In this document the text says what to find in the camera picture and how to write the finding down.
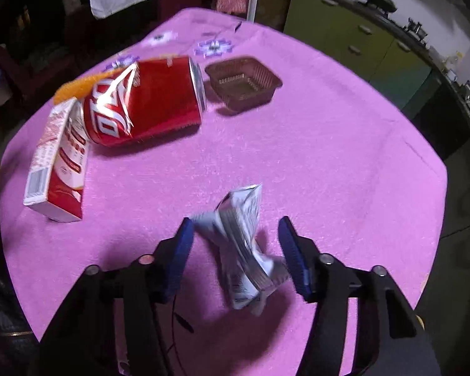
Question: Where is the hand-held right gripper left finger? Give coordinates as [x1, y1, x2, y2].
[27, 217, 194, 376]

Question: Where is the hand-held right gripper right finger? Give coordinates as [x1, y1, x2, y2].
[278, 215, 443, 376]

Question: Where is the silver wrapper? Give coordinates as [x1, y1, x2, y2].
[192, 183, 291, 316]

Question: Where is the orange foam fruit net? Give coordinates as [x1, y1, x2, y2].
[54, 63, 114, 106]

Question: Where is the red and white carton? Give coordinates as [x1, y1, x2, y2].
[23, 99, 91, 222]

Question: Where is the red soda can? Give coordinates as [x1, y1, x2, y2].
[82, 57, 207, 147]

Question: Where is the brown plastic tray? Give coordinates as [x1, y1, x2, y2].
[204, 57, 283, 112]

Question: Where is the dark base cabinet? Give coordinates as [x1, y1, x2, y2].
[411, 70, 470, 157]

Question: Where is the green base cabinet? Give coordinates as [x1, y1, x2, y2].
[283, 0, 433, 118]

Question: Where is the small steel pot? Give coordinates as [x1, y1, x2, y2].
[405, 18, 429, 42]

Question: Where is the black wok with lid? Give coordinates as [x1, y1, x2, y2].
[362, 0, 398, 13]

